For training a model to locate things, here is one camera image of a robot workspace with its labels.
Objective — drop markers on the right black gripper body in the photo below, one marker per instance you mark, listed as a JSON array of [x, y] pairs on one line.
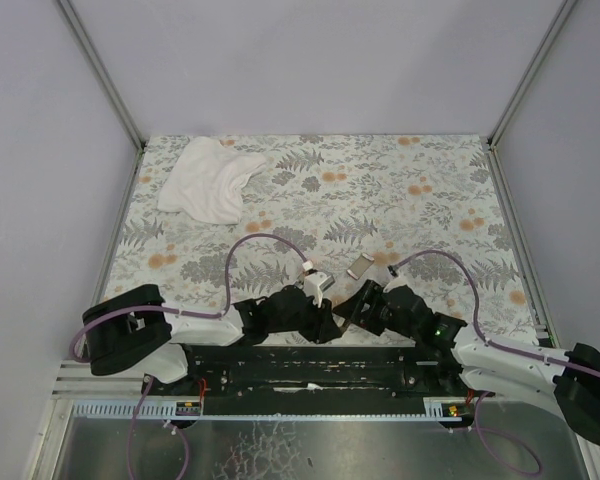
[[365, 306]]

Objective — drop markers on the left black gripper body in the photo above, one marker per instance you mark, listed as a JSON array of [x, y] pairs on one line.
[[318, 316]]

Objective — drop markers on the grey cardboard box sleeve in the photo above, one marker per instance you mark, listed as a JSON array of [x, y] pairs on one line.
[[359, 267]]

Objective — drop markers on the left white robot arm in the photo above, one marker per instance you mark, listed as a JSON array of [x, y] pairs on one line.
[[138, 331]]

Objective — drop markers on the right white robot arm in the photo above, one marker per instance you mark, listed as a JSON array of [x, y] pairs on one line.
[[565, 383]]

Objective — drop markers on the floral patterned table mat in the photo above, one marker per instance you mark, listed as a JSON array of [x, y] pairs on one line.
[[425, 203]]

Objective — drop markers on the white cloth towel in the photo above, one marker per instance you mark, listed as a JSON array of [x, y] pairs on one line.
[[207, 180]]

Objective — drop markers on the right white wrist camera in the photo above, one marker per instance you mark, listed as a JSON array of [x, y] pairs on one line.
[[394, 283]]

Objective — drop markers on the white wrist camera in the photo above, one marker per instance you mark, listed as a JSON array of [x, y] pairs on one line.
[[315, 284], [394, 283]]

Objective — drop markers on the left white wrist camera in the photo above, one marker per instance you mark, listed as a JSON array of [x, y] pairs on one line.
[[315, 284]]

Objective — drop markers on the white slotted cable duct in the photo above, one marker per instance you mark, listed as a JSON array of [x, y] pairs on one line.
[[281, 408]]

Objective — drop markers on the right aluminium frame post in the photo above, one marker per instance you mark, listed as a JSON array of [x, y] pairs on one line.
[[550, 37]]

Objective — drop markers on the aluminium frame post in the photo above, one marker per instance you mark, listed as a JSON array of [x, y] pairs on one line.
[[77, 28], [550, 37]]

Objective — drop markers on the aluminium cross rail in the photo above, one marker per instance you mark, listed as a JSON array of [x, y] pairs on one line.
[[75, 381]]

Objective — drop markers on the left aluminium frame post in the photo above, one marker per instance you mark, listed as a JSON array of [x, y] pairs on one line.
[[77, 28]]

